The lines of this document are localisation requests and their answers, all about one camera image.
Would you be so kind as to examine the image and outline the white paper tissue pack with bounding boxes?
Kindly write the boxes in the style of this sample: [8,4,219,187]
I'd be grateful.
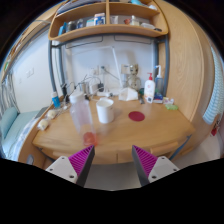
[118,87,139,102]

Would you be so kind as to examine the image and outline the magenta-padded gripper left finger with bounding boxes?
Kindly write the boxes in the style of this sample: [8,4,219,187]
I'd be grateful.
[45,145,96,188]

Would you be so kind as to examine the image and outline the small blue white-capped bottle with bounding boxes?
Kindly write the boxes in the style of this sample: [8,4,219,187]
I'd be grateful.
[50,91,62,110]

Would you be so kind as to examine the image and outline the white desk lamp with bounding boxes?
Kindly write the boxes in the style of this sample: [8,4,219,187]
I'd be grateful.
[64,44,124,98]

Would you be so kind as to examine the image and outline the clear plastic bottle white cap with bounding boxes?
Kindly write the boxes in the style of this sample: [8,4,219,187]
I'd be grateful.
[68,91,98,147]

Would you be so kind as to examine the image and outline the light blue bed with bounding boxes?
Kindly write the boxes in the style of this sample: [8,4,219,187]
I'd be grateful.
[0,109,51,163]

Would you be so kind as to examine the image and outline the white cup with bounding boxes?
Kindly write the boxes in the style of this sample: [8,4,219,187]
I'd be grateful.
[95,98,115,125]

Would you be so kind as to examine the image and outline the white window blinds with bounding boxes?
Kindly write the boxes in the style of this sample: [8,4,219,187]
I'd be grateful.
[202,46,224,126]

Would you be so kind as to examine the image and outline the wooden shelf unit with items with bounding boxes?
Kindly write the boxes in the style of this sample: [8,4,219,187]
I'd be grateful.
[48,0,169,43]

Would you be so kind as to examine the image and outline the white lotion bottle red pump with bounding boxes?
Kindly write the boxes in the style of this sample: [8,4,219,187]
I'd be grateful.
[143,72,156,104]

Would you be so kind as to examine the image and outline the flat round red coaster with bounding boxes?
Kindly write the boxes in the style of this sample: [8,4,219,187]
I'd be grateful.
[128,110,146,122]

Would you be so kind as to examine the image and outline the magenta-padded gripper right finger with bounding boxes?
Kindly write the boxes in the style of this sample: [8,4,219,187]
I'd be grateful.
[131,144,180,188]

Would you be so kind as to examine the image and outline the pink white tube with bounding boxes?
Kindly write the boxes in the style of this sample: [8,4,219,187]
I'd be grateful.
[162,97,175,106]

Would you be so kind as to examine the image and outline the teal pillow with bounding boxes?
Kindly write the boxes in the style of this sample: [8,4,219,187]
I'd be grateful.
[0,106,19,139]

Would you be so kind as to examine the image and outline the round white wrapped bun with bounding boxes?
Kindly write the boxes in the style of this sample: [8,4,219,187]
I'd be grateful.
[37,119,50,132]
[45,109,58,120]

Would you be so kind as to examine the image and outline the small green packet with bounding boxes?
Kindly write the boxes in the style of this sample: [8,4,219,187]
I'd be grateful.
[164,103,179,111]

